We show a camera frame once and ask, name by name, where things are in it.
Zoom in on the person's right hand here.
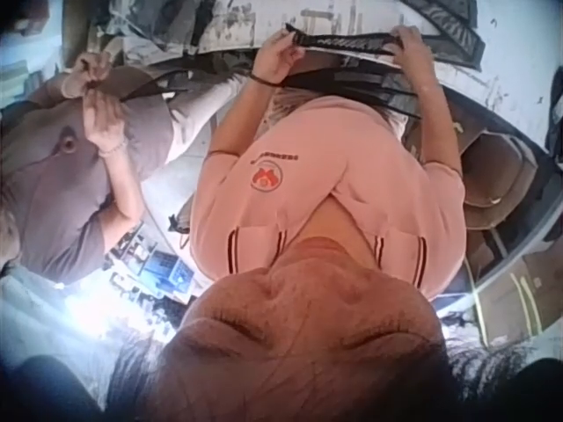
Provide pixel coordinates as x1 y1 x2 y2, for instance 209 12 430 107
390 25 435 75

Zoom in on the person's left hand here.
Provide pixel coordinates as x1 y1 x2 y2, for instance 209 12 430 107
252 33 309 85

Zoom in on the black mesh strap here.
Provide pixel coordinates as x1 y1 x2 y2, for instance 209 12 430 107
284 22 404 57

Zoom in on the grey mesh fabric panel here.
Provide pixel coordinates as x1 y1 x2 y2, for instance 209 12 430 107
391 0 486 72

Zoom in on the stack of brown cardboard boxes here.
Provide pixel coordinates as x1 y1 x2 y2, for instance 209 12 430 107
448 100 556 230

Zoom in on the blue plastic tray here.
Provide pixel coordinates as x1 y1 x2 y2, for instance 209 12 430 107
140 250 195 292

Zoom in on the brown taped cardboard box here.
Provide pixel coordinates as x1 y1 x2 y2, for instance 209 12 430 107
473 258 563 355

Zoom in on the black hair tie wristband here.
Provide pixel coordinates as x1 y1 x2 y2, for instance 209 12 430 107
248 72 282 88

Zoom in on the pile of black straps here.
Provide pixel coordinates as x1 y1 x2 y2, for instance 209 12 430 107
276 69 424 122

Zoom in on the thin black strap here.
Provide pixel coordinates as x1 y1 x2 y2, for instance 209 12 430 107
117 68 191 105

